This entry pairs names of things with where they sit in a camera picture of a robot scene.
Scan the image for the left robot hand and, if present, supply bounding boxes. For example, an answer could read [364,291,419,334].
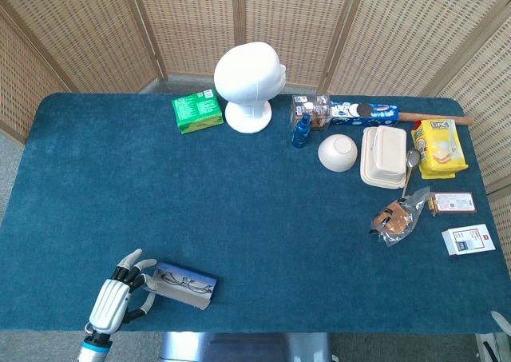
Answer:
[88,249,158,335]

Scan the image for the blue and white glasses case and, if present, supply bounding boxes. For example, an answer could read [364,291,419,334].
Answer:
[144,261,219,311]

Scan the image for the thin-framed eyeglasses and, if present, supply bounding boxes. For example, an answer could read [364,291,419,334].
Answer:
[161,272,215,295]

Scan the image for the grey robot torso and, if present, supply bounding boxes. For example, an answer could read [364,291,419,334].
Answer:
[158,331,333,362]

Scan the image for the blue table cloth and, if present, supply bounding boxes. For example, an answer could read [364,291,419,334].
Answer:
[0,92,511,335]

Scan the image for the green cardboard box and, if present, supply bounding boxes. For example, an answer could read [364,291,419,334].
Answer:
[171,89,224,135]

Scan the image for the blue spray bottle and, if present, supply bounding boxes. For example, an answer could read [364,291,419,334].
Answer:
[291,113,312,149]

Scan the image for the woven bamboo folding screen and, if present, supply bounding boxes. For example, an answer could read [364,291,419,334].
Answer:
[0,0,511,275]

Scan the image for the white foam mannequin head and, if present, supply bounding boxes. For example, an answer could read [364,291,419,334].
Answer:
[213,41,287,134]

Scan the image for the white upturned bowl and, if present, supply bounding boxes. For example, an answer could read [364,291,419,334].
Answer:
[317,133,358,173]

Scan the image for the clear plastic cookie box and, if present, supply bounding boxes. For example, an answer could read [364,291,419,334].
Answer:
[290,94,333,132]

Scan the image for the stack of white trays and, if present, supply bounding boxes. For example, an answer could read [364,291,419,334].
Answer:
[359,126,408,190]

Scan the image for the bread in clear bag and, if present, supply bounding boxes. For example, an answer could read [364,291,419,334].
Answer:
[369,185,431,248]

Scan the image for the small beige pulp lunch box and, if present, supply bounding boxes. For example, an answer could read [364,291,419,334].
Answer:
[374,125,408,176]

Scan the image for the blue sandwich cookie box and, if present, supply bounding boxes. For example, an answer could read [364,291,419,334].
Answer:
[329,100,401,127]

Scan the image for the metal spoon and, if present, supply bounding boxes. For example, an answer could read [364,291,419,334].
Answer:
[400,149,422,199]

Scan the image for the wooden rolling pin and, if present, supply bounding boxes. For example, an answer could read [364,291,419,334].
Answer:
[398,112,474,126]

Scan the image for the brown packet with white label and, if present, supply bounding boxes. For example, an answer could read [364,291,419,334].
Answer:
[427,191,478,218]

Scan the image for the white printed card box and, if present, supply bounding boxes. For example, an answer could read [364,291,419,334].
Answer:
[441,223,497,257]

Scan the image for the yellow snack bag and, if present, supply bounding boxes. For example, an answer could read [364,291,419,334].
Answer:
[410,117,469,181]

